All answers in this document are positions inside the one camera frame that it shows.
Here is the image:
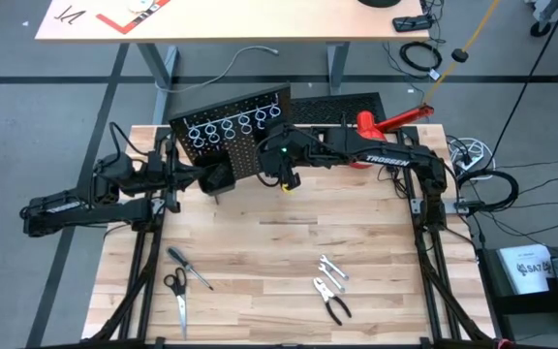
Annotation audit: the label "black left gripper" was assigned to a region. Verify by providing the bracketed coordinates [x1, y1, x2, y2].
[147, 135, 210, 215]

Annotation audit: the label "black plastic pegboard bin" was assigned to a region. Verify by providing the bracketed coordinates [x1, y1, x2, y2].
[196, 162, 236, 197]

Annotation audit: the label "black metal pegboard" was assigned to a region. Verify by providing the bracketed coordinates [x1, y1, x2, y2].
[169, 82, 294, 201]

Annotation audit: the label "black handled silver pliers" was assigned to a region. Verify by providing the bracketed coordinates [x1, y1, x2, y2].
[312, 276, 354, 328]

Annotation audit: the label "red desk lamp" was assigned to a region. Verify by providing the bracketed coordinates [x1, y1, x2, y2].
[351, 105, 435, 171]

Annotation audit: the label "light wooden desk grey legs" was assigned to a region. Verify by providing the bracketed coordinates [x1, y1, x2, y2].
[34, 0, 430, 125]

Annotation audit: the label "red L-shaped strip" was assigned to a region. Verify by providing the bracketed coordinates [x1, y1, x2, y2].
[95, 0, 171, 36]

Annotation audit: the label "white round tape roll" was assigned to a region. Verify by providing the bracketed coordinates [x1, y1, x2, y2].
[126, 0, 159, 14]

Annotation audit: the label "white power strip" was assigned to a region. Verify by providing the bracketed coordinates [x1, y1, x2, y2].
[446, 135, 496, 175]

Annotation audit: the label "black round base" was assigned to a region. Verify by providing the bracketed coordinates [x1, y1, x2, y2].
[356, 0, 402, 9]

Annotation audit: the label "black flat device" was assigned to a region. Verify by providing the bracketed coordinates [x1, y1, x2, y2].
[391, 14, 434, 33]

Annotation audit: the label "white printed booklet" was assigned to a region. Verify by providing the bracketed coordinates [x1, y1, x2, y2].
[495, 243, 555, 296]

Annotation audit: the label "black equipment cart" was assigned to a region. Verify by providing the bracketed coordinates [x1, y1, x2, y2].
[475, 243, 558, 331]

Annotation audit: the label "black cable with yellow tag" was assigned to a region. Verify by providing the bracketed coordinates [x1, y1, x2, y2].
[254, 144, 294, 194]

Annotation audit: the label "chrome hook rail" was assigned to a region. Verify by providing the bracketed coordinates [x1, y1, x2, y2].
[183, 93, 281, 131]

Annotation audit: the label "black handled screwdriver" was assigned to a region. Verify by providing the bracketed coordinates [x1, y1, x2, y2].
[166, 246, 215, 292]

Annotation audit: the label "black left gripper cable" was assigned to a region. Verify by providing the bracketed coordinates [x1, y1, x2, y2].
[108, 120, 138, 159]

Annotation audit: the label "black lamp power cord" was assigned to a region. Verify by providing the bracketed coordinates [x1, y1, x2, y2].
[377, 164, 409, 196]

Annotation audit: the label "black handled scissors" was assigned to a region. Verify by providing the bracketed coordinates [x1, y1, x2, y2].
[162, 266, 188, 341]

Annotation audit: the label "grey floor cable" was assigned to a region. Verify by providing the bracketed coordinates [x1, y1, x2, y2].
[155, 45, 280, 93]

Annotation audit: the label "coiled black cable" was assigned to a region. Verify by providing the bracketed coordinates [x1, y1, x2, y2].
[398, 41, 443, 73]

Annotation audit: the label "black aluminium rig frame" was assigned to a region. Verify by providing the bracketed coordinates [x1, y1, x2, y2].
[21, 113, 508, 349]

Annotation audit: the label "thick black cable loop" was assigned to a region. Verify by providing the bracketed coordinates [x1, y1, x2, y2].
[455, 168, 521, 214]

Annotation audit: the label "yellow cord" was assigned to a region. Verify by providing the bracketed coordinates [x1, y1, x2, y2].
[421, 0, 503, 108]

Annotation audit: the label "long black floor cable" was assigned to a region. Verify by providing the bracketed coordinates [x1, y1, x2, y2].
[481, 0, 558, 171]

